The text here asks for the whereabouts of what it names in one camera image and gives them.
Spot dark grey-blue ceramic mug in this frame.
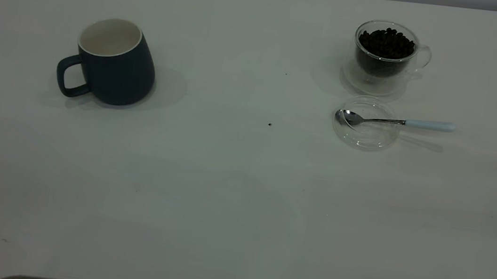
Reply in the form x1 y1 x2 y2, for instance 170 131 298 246
53 12 163 110

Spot metal spoon light-blue handle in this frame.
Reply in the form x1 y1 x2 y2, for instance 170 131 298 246
334 108 457 140

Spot coffee beans heap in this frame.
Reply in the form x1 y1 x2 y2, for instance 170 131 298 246
354 24 418 81

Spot clear round glass dish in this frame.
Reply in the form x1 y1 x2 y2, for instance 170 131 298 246
329 92 403 154

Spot clear double-wall glass cup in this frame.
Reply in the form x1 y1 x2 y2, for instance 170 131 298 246
339 16 435 103

